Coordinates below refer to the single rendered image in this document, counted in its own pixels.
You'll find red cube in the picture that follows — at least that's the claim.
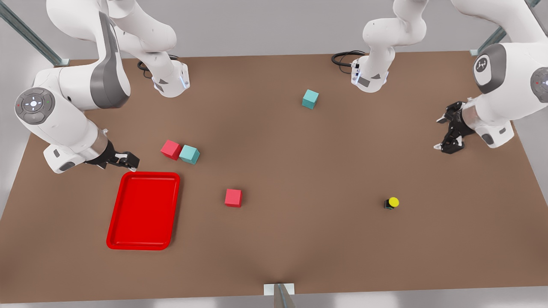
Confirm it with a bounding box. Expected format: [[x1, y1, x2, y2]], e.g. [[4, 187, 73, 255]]
[[225, 189, 243, 208], [161, 140, 183, 161]]

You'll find red rectangular tray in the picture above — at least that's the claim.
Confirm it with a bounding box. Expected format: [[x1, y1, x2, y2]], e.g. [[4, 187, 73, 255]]
[[106, 171, 181, 251]]

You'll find teal cube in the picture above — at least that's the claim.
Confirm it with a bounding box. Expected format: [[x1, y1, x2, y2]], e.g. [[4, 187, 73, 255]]
[[179, 145, 201, 165], [302, 89, 320, 110]]

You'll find silver frame post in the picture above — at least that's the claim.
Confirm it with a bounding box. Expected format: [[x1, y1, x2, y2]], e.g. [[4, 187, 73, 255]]
[[263, 283, 296, 308], [469, 0, 541, 56], [0, 2, 70, 67]]

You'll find black cable loop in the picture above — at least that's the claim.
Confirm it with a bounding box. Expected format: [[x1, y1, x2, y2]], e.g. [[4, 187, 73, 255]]
[[137, 54, 180, 80], [331, 50, 367, 68]]

